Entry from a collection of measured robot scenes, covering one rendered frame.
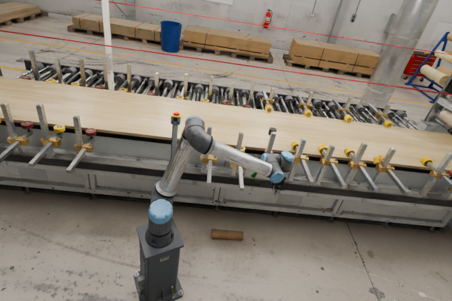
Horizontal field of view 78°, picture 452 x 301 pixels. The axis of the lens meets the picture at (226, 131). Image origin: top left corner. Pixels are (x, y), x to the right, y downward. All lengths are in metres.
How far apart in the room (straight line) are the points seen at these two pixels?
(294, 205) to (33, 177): 2.61
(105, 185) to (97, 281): 0.89
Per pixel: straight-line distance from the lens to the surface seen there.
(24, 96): 3.22
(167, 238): 1.97
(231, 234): 2.78
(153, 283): 2.26
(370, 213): 3.48
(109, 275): 2.64
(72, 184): 3.16
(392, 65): 5.83
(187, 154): 1.72
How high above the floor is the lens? 2.23
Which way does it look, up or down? 31 degrees down
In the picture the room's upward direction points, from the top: 10 degrees clockwise
